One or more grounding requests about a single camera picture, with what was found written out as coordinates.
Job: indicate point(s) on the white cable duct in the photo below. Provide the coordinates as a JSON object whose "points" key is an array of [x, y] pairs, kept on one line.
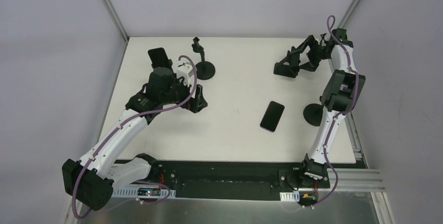
{"points": [[293, 196], [143, 192]]}

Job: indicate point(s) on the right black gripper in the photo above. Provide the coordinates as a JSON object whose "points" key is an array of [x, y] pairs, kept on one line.
{"points": [[301, 56]]}

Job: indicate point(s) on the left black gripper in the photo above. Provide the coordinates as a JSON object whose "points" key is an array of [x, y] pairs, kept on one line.
{"points": [[195, 98]]}

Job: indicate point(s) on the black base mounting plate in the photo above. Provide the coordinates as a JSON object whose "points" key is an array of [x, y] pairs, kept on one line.
{"points": [[255, 181]]}

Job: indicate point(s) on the black folding phone stand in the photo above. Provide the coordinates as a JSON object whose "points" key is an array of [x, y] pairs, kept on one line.
{"points": [[288, 66]]}

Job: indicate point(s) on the black round-base phone stand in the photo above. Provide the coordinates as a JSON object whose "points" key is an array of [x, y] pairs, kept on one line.
{"points": [[205, 70]]}

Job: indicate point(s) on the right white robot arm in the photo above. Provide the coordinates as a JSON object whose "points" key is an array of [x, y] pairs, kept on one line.
{"points": [[338, 99]]}

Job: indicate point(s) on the right black round-base stand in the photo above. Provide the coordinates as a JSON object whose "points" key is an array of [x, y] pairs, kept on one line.
{"points": [[313, 113]]}

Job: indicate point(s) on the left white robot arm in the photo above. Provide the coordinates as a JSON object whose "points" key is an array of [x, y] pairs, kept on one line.
{"points": [[92, 179]]}

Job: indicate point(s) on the black phone on stand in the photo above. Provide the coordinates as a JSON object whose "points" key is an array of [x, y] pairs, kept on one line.
{"points": [[159, 58]]}

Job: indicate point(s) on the right white cable duct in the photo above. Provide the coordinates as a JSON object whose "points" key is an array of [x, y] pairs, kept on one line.
{"points": [[293, 196]]}

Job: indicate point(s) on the left white cable duct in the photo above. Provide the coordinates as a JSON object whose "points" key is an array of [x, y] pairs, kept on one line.
{"points": [[143, 192]]}

